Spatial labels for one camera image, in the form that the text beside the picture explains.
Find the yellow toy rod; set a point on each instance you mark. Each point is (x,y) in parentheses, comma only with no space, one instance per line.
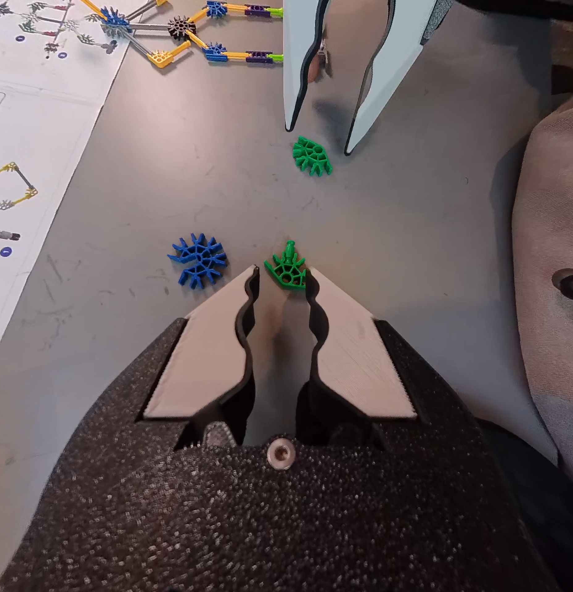
(181,47)

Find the white toy instruction sheet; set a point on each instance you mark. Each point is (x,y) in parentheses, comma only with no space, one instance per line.
(36,138)

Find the light green toy rod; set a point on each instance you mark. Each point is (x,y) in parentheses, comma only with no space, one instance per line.
(275,58)
(275,10)

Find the blue snowflake connector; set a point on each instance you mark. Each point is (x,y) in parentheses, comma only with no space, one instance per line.
(198,261)

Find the person's right hand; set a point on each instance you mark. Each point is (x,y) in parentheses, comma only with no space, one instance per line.
(314,71)

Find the green fan connector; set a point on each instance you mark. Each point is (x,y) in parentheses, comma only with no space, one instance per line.
(312,156)
(288,277)

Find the multicolour rod and connector assembly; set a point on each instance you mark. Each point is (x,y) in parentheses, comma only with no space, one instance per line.
(181,27)

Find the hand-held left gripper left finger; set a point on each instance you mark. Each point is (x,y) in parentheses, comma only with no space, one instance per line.
(203,365)

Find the small dark green rod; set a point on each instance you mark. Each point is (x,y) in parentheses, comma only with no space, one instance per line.
(290,249)

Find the person's torso in beige sweater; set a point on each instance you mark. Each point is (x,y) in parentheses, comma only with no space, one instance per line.
(550,323)

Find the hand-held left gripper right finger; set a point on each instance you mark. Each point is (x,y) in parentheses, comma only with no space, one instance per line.
(360,365)

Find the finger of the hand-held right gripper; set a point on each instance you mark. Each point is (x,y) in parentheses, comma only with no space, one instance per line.
(402,37)
(300,37)

